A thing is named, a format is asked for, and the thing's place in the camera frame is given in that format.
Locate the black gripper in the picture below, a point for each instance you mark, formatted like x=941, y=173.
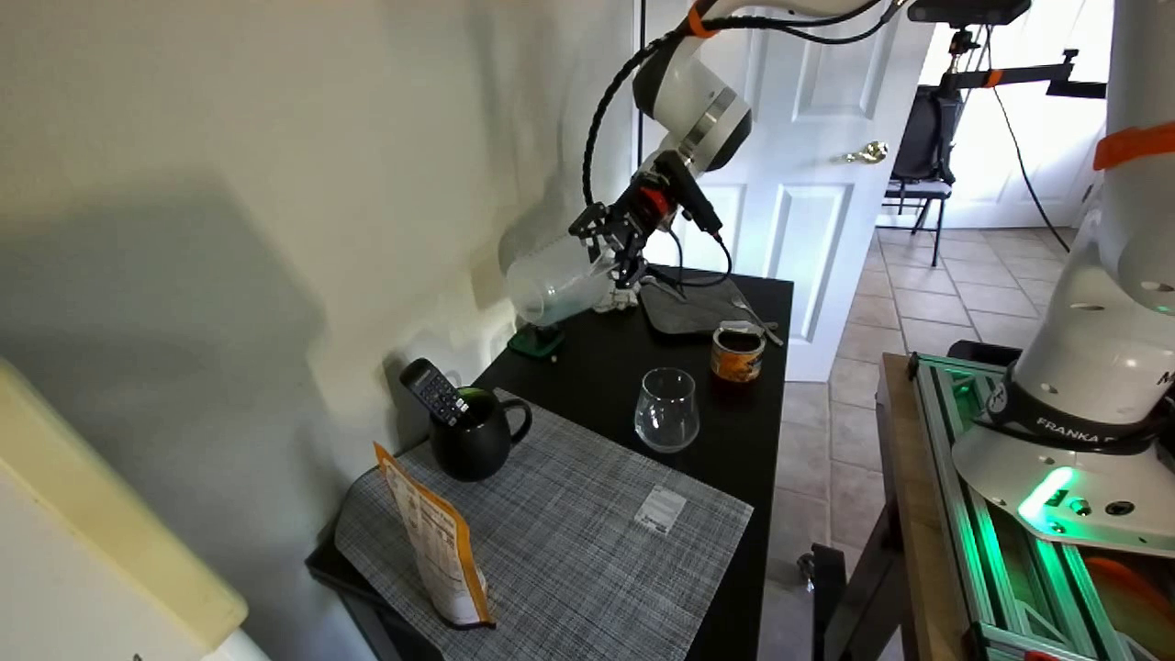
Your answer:
x=644, y=207

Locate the clear plastic measuring jug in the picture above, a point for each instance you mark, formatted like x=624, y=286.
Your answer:
x=556, y=279

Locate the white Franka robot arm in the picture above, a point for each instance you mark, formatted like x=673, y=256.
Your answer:
x=693, y=95

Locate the grey quilted pot holder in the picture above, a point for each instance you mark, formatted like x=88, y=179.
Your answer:
x=693, y=310

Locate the black table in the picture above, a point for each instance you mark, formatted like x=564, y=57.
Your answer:
x=637, y=369

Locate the clear stemless glass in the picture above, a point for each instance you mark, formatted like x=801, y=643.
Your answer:
x=665, y=409

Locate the white panelled door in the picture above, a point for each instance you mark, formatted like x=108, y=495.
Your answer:
x=809, y=221

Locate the black phone in mug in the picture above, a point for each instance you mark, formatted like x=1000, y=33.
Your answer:
x=431, y=391

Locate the black mug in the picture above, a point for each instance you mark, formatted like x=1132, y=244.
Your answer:
x=470, y=441

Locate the white sticker on placemat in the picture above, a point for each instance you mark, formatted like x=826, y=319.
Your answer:
x=659, y=512

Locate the grey woven placemat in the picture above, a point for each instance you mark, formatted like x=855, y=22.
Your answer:
x=574, y=538

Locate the black chair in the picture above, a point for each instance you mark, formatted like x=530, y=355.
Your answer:
x=922, y=135

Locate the orange snack pouch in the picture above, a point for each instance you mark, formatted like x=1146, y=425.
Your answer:
x=434, y=551

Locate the wooden board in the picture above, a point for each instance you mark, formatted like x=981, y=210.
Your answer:
x=911, y=538

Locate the black boom with orange tape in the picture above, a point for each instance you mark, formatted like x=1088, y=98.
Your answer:
x=1028, y=76

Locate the white stove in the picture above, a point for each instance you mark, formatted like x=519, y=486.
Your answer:
x=85, y=538

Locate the aluminium rail frame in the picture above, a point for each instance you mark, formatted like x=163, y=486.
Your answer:
x=1042, y=590

